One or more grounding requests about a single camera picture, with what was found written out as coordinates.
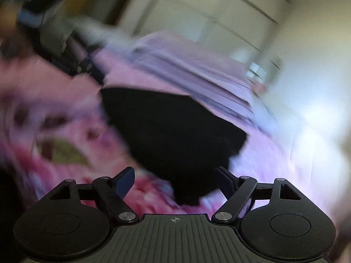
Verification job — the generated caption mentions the floral printed blanket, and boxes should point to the floral printed blanket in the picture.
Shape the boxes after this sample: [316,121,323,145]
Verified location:
[0,57,192,217]

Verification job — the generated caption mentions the black pants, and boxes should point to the black pants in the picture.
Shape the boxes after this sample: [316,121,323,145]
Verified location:
[100,87,248,206]

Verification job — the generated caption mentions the white striped duvet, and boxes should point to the white striped duvet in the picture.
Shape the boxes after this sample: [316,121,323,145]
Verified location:
[82,30,278,132]

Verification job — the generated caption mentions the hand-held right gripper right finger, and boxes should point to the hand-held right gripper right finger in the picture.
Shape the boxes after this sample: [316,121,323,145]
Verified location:
[212,167,303,224]

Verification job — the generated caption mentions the pink rose bed sheet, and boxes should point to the pink rose bed sheet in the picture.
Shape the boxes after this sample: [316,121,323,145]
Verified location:
[93,46,343,217]

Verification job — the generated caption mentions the white wardrobe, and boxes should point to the white wardrobe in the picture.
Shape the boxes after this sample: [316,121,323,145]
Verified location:
[115,0,294,61]

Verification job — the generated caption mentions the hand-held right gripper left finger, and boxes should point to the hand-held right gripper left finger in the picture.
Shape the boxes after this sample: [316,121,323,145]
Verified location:
[48,167,140,224]

